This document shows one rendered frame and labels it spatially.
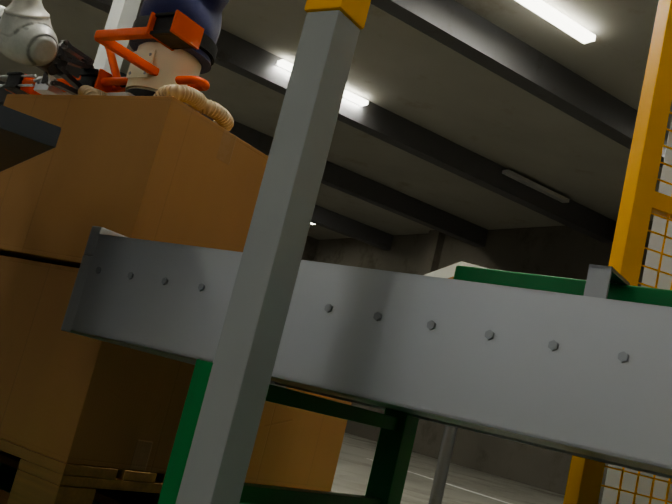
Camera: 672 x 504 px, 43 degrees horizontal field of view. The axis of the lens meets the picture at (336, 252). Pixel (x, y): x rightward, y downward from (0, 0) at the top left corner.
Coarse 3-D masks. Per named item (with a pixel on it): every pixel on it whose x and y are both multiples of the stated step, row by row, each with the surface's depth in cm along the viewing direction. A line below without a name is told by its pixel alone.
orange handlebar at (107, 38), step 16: (96, 32) 201; (112, 32) 197; (128, 32) 194; (144, 32) 191; (112, 48) 205; (144, 64) 213; (32, 80) 253; (64, 80) 244; (112, 80) 232; (176, 80) 218; (192, 80) 215
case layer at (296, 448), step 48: (0, 288) 204; (48, 288) 194; (0, 336) 199; (48, 336) 190; (0, 384) 194; (48, 384) 185; (96, 384) 180; (144, 384) 191; (0, 432) 189; (48, 432) 181; (96, 432) 181; (144, 432) 192; (288, 432) 235; (336, 432) 254; (288, 480) 237
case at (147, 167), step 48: (48, 96) 213; (96, 96) 203; (144, 96) 194; (96, 144) 198; (144, 144) 190; (192, 144) 196; (240, 144) 209; (0, 192) 212; (48, 192) 202; (96, 192) 193; (144, 192) 185; (192, 192) 197; (240, 192) 211; (0, 240) 207; (48, 240) 197; (192, 240) 199; (240, 240) 213
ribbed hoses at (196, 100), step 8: (80, 88) 224; (88, 88) 223; (96, 88) 229; (160, 88) 207; (168, 88) 205; (176, 88) 205; (184, 88) 206; (192, 88) 208; (176, 96) 205; (184, 96) 206; (192, 96) 208; (200, 96) 210; (192, 104) 210; (200, 104) 211; (208, 104) 214; (216, 104) 215; (200, 112) 215; (208, 112) 215; (216, 112) 215; (224, 112) 217; (216, 120) 218; (224, 120) 218; (232, 120) 220; (224, 128) 221
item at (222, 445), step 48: (336, 0) 124; (336, 48) 124; (288, 96) 124; (336, 96) 125; (288, 144) 122; (288, 192) 119; (288, 240) 119; (240, 288) 119; (288, 288) 120; (240, 336) 117; (240, 384) 114; (240, 432) 115; (192, 480) 114; (240, 480) 116
